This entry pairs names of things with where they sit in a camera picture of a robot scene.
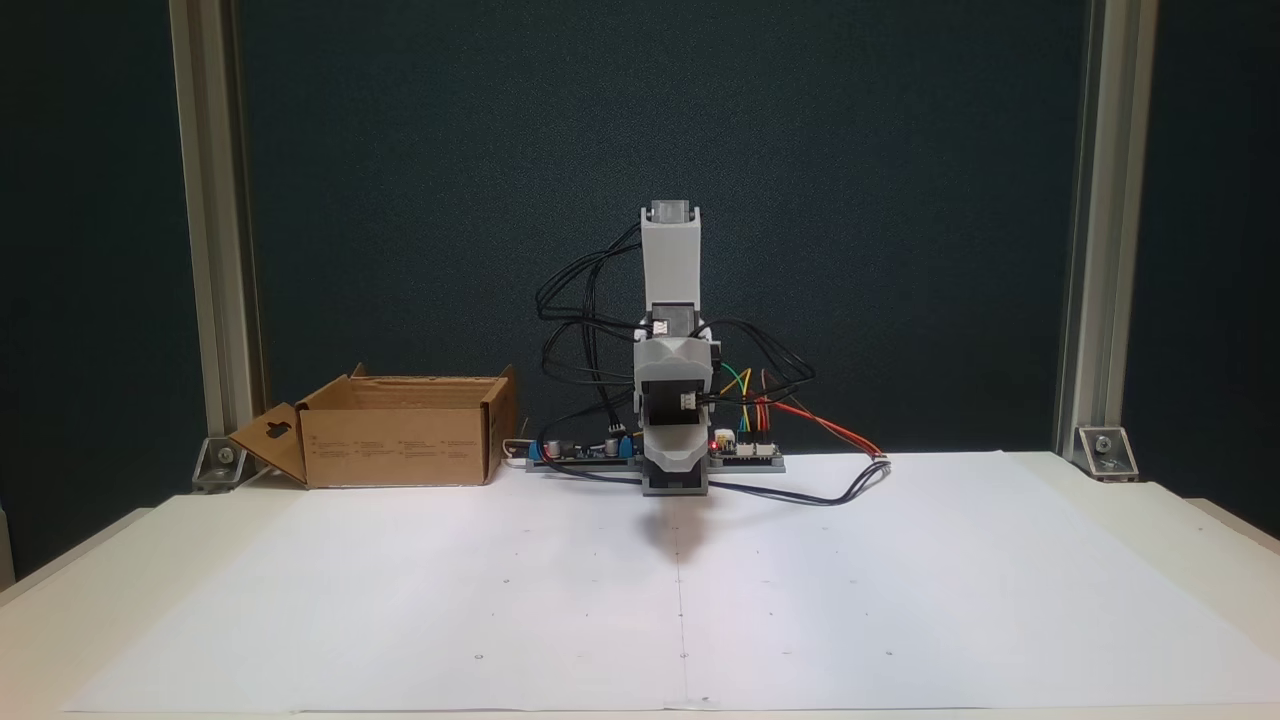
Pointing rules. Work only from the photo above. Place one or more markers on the blue power circuit board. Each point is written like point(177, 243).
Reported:
point(580, 452)

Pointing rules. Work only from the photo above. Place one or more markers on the grey mounting plate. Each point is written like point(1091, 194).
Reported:
point(760, 466)

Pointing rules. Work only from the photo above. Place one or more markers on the brown cardboard box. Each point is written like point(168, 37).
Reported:
point(390, 445)

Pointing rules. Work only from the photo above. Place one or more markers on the motor controller circuit board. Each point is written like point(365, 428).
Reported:
point(745, 452)

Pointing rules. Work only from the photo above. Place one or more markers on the aluminium frame post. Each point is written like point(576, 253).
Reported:
point(1105, 200)
point(205, 200)

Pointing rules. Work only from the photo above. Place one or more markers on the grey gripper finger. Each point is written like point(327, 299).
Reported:
point(670, 452)
point(705, 465)

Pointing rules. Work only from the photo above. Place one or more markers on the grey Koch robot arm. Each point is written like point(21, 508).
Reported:
point(670, 260)

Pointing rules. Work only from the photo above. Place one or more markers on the metal corner bracket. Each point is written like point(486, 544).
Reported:
point(1105, 450)
point(220, 462)

